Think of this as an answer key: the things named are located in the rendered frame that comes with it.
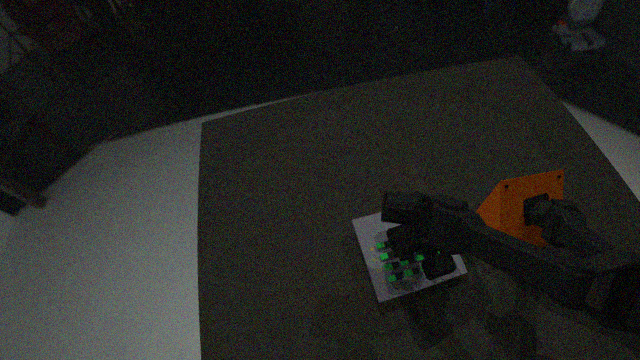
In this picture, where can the grey switch panel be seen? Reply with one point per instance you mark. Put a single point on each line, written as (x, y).
(390, 277)

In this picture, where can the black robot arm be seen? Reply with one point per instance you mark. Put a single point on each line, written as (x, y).
(454, 228)

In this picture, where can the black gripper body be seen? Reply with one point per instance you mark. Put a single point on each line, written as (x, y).
(437, 265)

